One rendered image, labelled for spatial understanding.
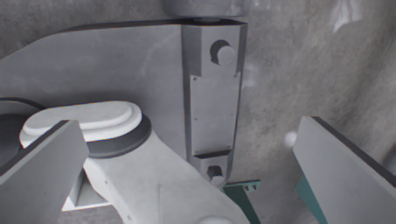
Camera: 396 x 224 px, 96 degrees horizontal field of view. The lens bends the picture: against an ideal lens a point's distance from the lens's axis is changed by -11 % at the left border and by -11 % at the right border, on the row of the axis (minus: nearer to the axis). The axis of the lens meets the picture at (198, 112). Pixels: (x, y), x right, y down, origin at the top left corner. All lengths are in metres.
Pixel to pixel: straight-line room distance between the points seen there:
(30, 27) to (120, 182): 0.51
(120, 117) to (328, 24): 0.76
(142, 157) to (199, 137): 0.24
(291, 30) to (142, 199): 0.68
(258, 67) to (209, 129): 0.31
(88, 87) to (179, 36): 0.23
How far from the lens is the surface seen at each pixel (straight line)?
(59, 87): 0.52
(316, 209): 1.28
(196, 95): 0.48
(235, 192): 1.04
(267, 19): 0.71
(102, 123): 0.35
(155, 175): 0.31
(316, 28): 0.84
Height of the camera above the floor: 0.61
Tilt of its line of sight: 57 degrees down
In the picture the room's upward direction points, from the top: 156 degrees clockwise
